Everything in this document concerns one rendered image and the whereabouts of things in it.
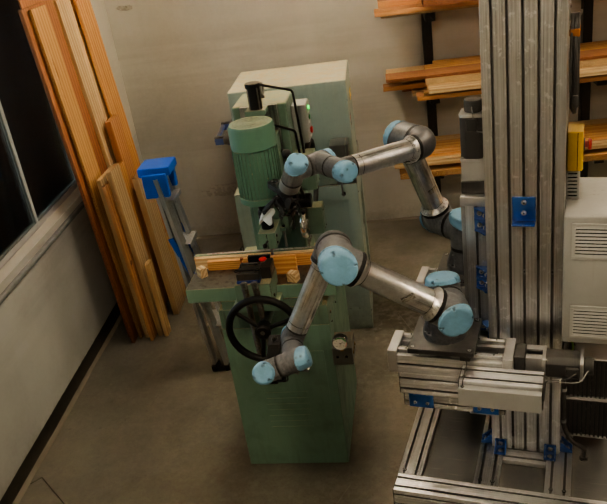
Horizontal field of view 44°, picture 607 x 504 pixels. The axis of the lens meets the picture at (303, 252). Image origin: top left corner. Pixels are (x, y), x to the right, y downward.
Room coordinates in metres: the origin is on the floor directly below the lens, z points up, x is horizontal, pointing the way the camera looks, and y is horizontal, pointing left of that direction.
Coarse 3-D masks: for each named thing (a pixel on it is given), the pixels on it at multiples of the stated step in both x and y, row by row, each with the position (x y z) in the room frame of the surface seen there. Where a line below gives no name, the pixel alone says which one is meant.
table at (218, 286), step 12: (216, 276) 2.70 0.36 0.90; (228, 276) 2.69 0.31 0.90; (300, 276) 2.59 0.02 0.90; (192, 288) 2.63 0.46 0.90; (204, 288) 2.61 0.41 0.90; (216, 288) 2.60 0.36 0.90; (228, 288) 2.59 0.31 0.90; (288, 288) 2.54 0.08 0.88; (300, 288) 2.53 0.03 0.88; (336, 288) 2.52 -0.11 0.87; (192, 300) 2.62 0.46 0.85; (204, 300) 2.61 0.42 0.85; (216, 300) 2.60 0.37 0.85; (228, 300) 2.59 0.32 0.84; (240, 312) 2.48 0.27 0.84
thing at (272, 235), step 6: (276, 222) 2.76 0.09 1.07; (276, 228) 2.71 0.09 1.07; (258, 234) 2.68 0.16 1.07; (264, 234) 2.67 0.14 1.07; (270, 234) 2.67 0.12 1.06; (276, 234) 2.68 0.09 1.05; (264, 240) 2.67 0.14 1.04; (270, 240) 2.67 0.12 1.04; (276, 240) 2.67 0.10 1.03; (270, 246) 2.67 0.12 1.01; (276, 246) 2.67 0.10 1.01
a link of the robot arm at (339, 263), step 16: (320, 240) 2.11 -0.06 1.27; (336, 240) 2.06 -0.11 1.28; (320, 256) 2.02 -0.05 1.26; (336, 256) 1.98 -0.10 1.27; (352, 256) 1.98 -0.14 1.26; (320, 272) 1.99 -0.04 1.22; (336, 272) 1.97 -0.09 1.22; (352, 272) 1.97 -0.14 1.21; (368, 272) 2.00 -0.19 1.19; (384, 272) 2.02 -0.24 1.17; (368, 288) 2.01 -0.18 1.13; (384, 288) 1.99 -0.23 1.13; (400, 288) 2.00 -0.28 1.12; (416, 288) 2.01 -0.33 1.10; (448, 288) 2.09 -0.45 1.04; (416, 304) 1.99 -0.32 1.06; (432, 304) 1.99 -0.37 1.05; (448, 304) 1.99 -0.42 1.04; (464, 304) 1.99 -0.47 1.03; (432, 320) 1.99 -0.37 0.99; (448, 320) 1.96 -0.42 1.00; (464, 320) 1.97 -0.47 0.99
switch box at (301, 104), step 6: (300, 102) 3.00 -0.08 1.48; (306, 102) 3.00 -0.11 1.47; (300, 108) 2.96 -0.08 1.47; (306, 108) 2.97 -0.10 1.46; (294, 114) 2.96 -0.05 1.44; (300, 114) 2.96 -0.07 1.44; (306, 114) 2.96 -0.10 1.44; (294, 120) 2.96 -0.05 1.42; (300, 120) 2.96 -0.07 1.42; (306, 120) 2.95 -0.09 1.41; (294, 126) 2.96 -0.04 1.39; (300, 126) 2.96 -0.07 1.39; (306, 126) 2.95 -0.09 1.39; (306, 132) 2.95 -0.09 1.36; (306, 138) 2.95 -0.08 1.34
